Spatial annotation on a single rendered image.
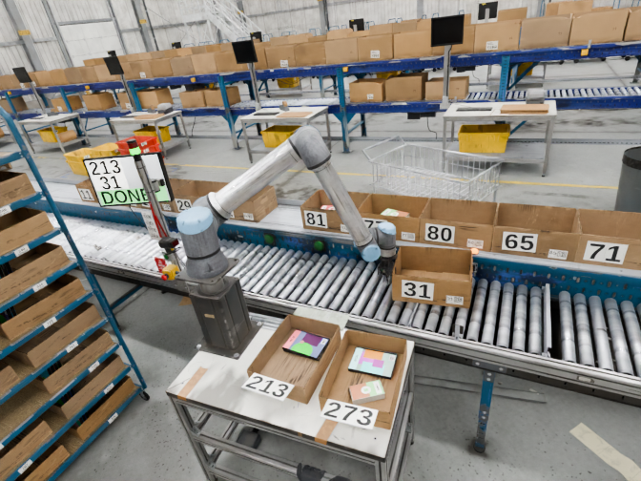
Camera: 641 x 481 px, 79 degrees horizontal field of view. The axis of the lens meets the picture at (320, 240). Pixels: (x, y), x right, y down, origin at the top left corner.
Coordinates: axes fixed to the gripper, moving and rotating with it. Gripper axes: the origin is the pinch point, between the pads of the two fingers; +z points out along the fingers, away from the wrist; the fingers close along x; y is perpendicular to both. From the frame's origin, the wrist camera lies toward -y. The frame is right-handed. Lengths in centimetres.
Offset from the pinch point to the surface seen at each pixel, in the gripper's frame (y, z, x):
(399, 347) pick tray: 45.5, 0.2, 19.0
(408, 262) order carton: -19.6, -1.7, 6.5
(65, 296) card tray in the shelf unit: 84, -13, -151
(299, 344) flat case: 57, 3, -26
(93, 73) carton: -483, -57, -853
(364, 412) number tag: 86, -6, 17
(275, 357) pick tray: 66, 6, -34
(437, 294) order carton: 6.9, -3.6, 27.9
